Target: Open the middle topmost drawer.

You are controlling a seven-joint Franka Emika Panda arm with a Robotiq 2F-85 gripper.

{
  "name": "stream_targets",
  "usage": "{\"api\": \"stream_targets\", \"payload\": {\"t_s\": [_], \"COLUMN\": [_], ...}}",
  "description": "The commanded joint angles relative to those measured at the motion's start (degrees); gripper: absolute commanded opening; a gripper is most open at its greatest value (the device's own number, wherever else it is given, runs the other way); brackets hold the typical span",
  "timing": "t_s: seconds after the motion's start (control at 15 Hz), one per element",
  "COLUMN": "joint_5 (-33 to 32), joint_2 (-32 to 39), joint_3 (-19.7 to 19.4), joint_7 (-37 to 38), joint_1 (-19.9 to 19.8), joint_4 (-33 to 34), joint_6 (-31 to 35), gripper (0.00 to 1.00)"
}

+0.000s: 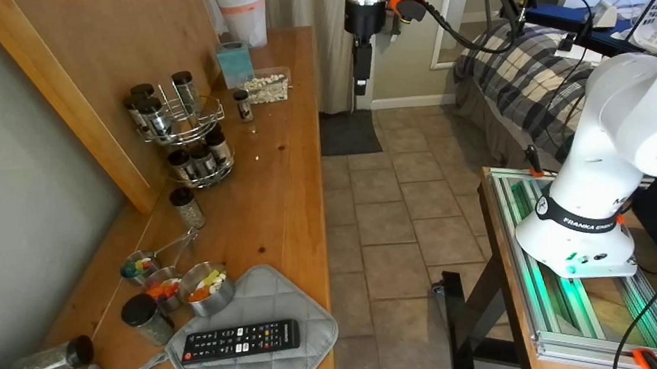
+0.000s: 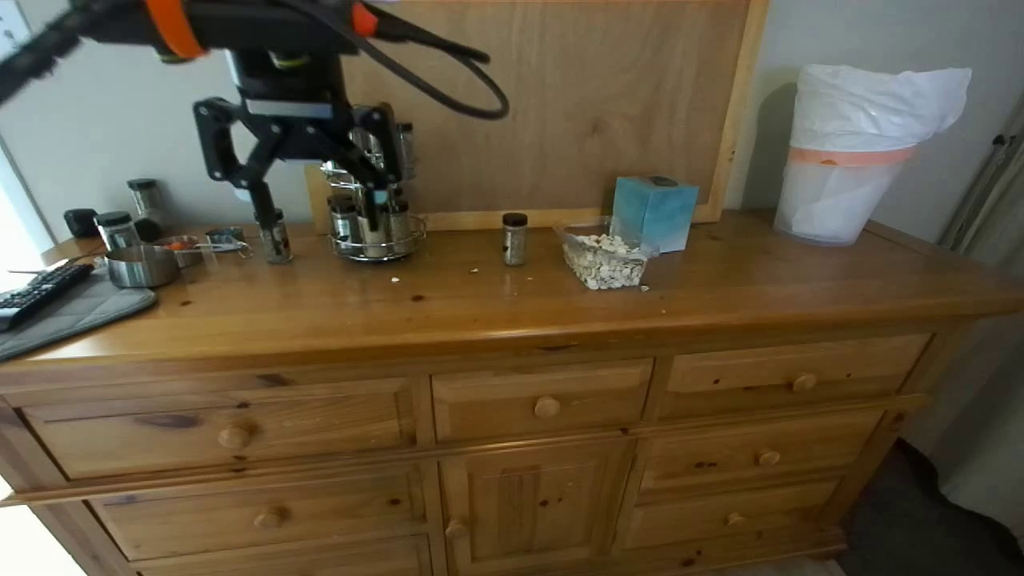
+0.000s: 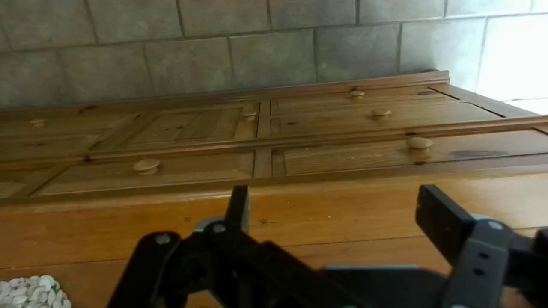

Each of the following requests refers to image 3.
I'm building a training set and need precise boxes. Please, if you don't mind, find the wooden cabinet door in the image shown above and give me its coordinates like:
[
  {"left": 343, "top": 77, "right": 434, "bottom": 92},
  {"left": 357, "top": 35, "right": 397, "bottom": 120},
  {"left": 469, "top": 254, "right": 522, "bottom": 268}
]
[
  {"left": 0, "top": 112, "right": 142, "bottom": 162},
  {"left": 90, "top": 102, "right": 262, "bottom": 153}
]

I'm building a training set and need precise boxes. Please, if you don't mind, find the wide wooden drawer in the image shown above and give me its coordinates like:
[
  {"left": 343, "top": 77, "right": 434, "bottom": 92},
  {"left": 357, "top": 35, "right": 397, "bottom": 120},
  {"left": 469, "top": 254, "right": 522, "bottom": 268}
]
[
  {"left": 32, "top": 151, "right": 256, "bottom": 198},
  {"left": 274, "top": 128, "right": 548, "bottom": 176},
  {"left": 271, "top": 102, "right": 504, "bottom": 138},
  {"left": 271, "top": 87, "right": 459, "bottom": 115}
]

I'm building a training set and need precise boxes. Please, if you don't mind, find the heap of white pebbles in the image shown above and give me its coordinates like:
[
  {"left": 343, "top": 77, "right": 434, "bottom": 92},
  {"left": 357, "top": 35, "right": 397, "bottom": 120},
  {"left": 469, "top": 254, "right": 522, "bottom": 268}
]
[{"left": 0, "top": 275, "right": 72, "bottom": 308}]

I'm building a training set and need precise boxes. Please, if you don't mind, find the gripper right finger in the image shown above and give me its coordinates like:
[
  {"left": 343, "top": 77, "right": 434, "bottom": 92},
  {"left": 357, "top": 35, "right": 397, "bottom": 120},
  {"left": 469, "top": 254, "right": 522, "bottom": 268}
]
[{"left": 415, "top": 185, "right": 548, "bottom": 308}]

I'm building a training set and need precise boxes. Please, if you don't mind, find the wooden pine cabinet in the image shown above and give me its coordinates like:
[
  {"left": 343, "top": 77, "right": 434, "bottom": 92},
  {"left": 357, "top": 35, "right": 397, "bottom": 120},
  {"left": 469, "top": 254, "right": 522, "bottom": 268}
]
[{"left": 0, "top": 70, "right": 548, "bottom": 308}]

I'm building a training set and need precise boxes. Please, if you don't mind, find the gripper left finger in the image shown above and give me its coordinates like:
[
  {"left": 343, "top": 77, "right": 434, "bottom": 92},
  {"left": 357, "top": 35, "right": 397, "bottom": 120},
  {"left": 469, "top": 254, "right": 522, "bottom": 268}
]
[{"left": 107, "top": 185, "right": 364, "bottom": 308}]

